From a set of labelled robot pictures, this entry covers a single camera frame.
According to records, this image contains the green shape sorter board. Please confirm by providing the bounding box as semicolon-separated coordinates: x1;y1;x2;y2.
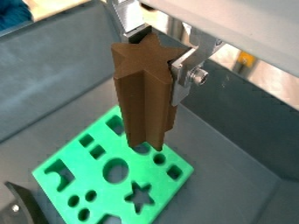
32;107;193;224

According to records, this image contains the yellow background object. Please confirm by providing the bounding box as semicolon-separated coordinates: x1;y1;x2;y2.
232;51;256;74

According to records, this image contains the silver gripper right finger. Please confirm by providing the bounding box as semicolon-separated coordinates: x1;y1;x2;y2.
171;28;224;106

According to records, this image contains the blue cloth object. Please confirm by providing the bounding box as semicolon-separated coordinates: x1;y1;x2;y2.
0;0;33;32

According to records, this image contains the black curved mount part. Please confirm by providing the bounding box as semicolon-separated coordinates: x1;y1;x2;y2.
0;181;49;224

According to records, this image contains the brown star prism block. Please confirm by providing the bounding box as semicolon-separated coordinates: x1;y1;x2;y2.
111;32;183;151

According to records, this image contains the grey plastic bin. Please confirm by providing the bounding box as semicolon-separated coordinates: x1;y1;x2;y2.
0;2;299;224

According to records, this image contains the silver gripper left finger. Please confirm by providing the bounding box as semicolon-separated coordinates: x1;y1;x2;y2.
107;0;152;44

